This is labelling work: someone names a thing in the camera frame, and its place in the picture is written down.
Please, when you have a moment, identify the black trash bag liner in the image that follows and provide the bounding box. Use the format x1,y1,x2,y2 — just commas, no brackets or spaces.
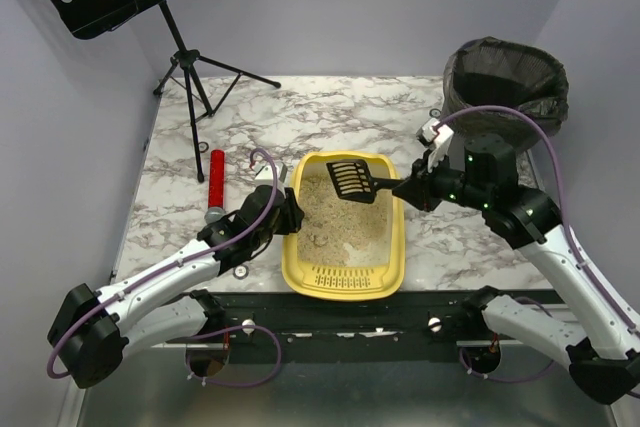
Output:
441,37,569,137

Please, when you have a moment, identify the round marker front left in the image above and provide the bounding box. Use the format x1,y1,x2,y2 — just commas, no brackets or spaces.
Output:
233,266,248,279

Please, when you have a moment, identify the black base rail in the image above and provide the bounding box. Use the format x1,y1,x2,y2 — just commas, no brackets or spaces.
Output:
184,291,494,363

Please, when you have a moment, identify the beige cat litter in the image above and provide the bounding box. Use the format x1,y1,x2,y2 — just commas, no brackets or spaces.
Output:
297,174,391,267

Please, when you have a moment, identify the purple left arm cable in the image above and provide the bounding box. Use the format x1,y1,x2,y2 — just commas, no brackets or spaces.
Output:
47,148,277,379

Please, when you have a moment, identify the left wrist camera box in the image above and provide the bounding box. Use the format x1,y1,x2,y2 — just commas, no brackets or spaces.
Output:
254,162,288,189

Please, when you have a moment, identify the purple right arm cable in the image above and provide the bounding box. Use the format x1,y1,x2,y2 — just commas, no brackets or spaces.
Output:
433,105,640,338

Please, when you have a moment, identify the grey litter clump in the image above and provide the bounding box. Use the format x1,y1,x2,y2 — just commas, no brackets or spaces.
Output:
308,233,329,248

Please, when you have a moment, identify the black slotted litter scoop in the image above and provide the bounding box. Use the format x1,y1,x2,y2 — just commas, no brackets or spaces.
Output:
326,159,402,204

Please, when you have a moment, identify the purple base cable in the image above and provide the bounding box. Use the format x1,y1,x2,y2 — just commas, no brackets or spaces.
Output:
187,324,284,388
458,296,556,382

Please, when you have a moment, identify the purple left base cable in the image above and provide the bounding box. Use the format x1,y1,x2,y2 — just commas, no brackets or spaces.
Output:
187,324,284,388

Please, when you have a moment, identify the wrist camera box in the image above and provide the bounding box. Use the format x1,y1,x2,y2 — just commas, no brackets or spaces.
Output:
254,162,288,189
416,118,454,172

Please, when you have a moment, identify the yellow plastic litter box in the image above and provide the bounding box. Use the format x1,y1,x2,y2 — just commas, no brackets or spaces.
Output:
282,151,406,301

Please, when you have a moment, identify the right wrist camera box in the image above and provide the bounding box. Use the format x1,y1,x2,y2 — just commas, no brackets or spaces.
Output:
416,118,454,172

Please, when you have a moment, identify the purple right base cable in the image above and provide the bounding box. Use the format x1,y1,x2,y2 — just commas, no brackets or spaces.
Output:
458,296,556,382

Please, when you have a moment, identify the red cylinder tool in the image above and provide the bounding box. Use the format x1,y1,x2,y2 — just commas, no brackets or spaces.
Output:
204,149,225,224

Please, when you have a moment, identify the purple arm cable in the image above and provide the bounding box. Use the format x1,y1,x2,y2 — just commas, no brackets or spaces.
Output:
433,105,640,338
47,148,277,379

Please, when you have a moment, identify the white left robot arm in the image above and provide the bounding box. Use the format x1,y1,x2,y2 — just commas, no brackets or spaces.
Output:
47,185,304,389

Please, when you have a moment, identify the grey ribbed trash can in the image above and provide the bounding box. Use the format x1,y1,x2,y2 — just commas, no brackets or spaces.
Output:
448,114,536,187

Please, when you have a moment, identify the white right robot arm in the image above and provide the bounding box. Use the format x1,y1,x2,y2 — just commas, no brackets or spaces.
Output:
392,131,639,405

